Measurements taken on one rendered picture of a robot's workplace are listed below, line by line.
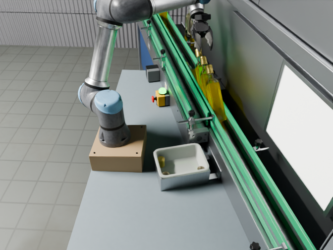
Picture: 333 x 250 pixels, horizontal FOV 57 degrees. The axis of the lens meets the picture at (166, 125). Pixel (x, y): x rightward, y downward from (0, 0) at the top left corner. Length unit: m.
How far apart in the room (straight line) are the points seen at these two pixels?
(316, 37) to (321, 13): 0.07
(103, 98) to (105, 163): 0.30
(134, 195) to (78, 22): 3.13
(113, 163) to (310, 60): 0.90
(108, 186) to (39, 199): 1.10
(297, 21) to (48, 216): 1.91
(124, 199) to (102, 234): 0.17
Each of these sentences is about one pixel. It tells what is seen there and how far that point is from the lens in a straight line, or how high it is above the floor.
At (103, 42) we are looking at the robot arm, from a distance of 1.39.
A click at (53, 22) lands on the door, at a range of 4.29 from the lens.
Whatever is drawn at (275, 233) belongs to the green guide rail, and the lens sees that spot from 1.08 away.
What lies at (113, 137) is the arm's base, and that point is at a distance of 1.39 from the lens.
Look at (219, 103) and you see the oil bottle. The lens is 1.47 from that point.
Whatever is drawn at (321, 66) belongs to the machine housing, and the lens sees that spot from 1.02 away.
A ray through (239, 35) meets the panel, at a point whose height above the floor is 1.24.
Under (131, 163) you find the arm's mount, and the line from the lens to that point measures 1.40.
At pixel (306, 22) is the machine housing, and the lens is 1.12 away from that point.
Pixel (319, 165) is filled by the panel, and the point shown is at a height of 1.11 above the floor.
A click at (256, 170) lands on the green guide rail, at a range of 1.28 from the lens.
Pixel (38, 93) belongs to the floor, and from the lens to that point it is 3.50.
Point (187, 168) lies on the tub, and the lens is 1.42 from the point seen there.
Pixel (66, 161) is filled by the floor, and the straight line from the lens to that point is 2.62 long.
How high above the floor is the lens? 1.83
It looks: 40 degrees down
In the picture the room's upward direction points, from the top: straight up
